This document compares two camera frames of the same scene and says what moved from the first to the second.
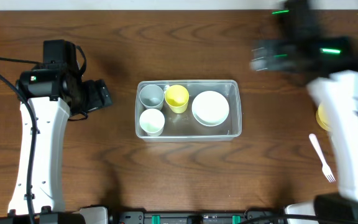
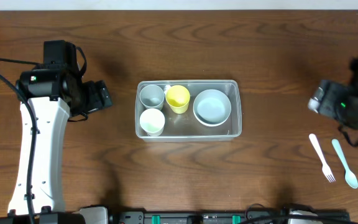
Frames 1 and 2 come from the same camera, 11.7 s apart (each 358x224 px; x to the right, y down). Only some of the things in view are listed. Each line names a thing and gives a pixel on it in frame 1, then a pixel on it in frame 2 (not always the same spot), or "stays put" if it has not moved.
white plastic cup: x=152 y=122 stays put
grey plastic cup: x=151 y=96 stays put
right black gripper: x=276 y=51 to x=335 y=98
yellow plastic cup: x=177 y=97 stays put
